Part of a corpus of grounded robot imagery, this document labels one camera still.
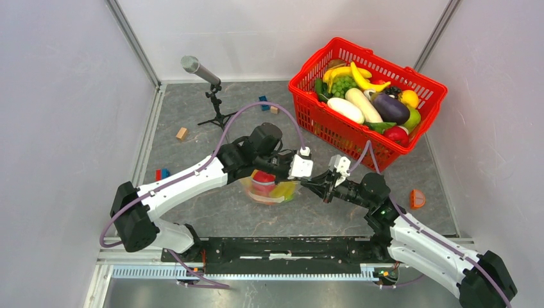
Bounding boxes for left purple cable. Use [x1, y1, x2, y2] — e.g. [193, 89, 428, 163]
[99, 101, 309, 291]

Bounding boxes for blue toy brick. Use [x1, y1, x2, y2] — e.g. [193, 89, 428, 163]
[259, 96, 271, 111]

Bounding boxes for wooden block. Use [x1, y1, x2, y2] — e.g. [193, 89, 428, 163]
[176, 127, 188, 141]

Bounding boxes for white radish toy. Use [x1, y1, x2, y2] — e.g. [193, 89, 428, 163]
[344, 88, 384, 123]

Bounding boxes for red plastic basket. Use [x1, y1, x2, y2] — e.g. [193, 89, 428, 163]
[288, 37, 448, 170]

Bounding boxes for orange slice toy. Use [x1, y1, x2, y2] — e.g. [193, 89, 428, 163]
[410, 189, 426, 209]

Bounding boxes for clear zip top bag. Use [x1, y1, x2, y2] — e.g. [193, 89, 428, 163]
[239, 170, 300, 205]

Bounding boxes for red tomato toy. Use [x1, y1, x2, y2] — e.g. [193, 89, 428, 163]
[383, 126, 409, 146]

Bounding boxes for grey microphone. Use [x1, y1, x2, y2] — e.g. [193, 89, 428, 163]
[180, 55, 221, 86]

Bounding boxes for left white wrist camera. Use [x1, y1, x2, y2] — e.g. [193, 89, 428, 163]
[287, 146, 314, 180]

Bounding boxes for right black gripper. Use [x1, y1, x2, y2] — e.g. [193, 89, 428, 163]
[300, 169, 373, 210]

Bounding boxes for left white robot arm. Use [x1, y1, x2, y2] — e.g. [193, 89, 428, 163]
[110, 123, 297, 262]

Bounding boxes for white cucumber toy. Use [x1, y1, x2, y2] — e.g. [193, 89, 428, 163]
[327, 97, 365, 124]

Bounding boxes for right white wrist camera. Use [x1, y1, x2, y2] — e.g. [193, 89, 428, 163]
[328, 155, 351, 187]

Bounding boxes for red apple toy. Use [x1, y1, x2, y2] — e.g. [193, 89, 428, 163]
[250, 170, 276, 197]

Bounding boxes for green grapes toy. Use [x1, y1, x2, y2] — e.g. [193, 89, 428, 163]
[328, 76, 357, 98]

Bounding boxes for purple eggplant toy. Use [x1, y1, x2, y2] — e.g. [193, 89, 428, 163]
[371, 93, 411, 125]

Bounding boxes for small yellow orange toy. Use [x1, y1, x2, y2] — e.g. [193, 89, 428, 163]
[398, 90, 420, 108]

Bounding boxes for white cable duct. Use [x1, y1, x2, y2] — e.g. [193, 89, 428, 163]
[111, 265, 378, 282]

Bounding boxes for green pear toy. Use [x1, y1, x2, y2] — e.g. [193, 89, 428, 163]
[402, 107, 421, 133]

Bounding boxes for black tripod stand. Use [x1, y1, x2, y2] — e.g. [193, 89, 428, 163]
[197, 84, 236, 132]

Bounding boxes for red and blue bricks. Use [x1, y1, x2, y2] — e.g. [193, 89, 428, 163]
[155, 168, 171, 181]

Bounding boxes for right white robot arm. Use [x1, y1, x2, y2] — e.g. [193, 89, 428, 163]
[302, 171, 518, 307]

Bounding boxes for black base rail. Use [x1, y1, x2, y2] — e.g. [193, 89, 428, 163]
[179, 236, 395, 275]

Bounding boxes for yellow banana bunch toy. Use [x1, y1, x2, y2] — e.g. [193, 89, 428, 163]
[322, 66, 372, 92]

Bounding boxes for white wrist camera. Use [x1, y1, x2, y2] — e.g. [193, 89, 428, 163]
[287, 146, 314, 180]
[328, 155, 351, 187]

